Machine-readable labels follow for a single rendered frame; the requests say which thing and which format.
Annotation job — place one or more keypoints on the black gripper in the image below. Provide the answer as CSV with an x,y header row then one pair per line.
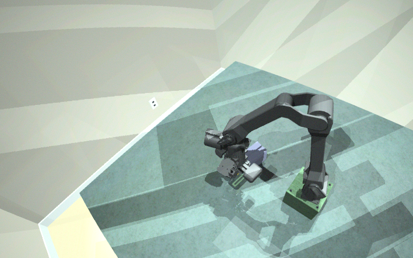
x,y
250,173

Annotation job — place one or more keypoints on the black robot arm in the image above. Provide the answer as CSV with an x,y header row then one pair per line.
x,y
318,120

